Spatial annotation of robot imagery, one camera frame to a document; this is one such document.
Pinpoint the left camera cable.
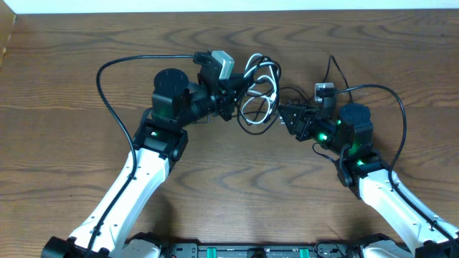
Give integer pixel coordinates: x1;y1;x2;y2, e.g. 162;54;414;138
82;54;197;258

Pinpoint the camera cable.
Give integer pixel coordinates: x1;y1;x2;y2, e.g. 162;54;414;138
333;84;459;243
82;54;197;258

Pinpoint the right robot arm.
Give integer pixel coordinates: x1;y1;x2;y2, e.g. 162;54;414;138
278;89;458;257

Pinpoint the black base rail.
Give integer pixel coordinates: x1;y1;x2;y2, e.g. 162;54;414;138
121;232;417;258

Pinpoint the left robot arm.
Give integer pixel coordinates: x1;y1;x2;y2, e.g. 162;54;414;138
41;51;254;257

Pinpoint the white cable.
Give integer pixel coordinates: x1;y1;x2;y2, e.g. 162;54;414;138
240;52;280;125

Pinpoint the black cable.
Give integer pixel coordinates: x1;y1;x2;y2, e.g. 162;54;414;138
231;53;354;136

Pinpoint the right camera cable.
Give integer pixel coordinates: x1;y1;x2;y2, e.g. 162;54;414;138
333;84;459;243

